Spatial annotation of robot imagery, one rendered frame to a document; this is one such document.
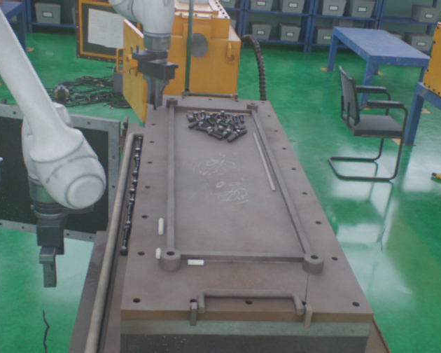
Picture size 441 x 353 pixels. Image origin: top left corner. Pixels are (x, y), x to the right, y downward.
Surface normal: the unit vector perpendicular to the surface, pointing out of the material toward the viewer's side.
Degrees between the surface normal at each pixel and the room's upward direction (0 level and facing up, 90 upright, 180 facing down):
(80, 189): 100
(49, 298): 0
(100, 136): 90
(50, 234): 90
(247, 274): 0
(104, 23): 90
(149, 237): 0
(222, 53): 90
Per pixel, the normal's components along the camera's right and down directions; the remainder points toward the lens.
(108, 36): -0.20, 0.40
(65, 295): 0.09, -0.90
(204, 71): 0.12, 0.43
